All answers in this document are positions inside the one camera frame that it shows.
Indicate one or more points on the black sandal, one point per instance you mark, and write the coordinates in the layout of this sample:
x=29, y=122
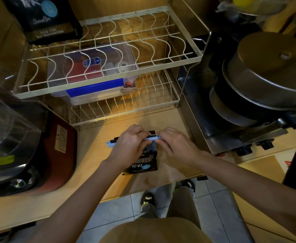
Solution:
x=189, y=185
x=148, y=199

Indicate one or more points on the clear plastic blender jug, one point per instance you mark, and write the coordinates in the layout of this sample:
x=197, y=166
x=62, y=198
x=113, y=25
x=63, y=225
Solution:
x=9, y=139

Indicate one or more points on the person's left hand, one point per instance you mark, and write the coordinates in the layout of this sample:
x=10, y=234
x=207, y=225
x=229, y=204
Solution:
x=129, y=149

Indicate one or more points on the white tape roll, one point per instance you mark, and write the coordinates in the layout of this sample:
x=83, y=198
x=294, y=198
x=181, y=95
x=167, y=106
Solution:
x=124, y=65

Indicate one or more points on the black bracket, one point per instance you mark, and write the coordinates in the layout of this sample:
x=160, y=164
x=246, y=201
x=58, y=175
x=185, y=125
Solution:
x=202, y=178

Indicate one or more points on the clear box with blue handle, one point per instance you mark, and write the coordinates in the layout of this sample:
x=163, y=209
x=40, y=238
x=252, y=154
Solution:
x=95, y=88

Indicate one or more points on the person's right forearm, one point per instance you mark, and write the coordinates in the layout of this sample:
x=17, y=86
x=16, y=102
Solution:
x=251, y=189

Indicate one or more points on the clear plastic bag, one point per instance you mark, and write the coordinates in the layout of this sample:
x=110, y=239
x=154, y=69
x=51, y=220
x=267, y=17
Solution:
x=269, y=10

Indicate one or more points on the olive trousers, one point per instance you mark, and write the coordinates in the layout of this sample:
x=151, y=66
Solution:
x=158, y=230

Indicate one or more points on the yellow round object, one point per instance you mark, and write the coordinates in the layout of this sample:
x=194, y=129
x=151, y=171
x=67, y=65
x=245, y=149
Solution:
x=242, y=1

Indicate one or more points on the cardboard box red print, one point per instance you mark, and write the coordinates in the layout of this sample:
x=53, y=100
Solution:
x=259, y=187

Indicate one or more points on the light blue bag clip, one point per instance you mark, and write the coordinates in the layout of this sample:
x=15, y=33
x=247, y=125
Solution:
x=110, y=143

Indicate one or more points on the steel tabletop stove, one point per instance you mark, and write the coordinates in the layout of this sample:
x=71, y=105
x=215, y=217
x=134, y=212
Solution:
x=198, y=118

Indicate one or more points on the steel pot with lid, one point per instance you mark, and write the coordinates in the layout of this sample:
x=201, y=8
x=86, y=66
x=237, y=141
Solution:
x=264, y=83

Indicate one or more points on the red kitchen appliance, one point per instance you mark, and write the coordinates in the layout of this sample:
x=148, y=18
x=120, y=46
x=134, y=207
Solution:
x=62, y=159

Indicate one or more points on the person's left forearm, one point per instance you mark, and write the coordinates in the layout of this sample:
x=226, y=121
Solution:
x=74, y=207

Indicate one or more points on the small red black box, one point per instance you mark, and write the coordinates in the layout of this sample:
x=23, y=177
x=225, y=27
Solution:
x=129, y=84

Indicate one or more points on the grey steel pan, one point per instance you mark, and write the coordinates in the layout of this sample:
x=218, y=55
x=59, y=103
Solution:
x=221, y=111

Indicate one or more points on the black coffee bag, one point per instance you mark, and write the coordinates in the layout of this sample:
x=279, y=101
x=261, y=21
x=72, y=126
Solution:
x=41, y=22
x=145, y=167

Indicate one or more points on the red packet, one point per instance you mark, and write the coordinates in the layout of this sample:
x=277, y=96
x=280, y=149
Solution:
x=74, y=72

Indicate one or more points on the person's right hand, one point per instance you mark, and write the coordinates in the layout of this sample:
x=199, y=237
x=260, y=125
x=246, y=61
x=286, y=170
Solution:
x=181, y=148

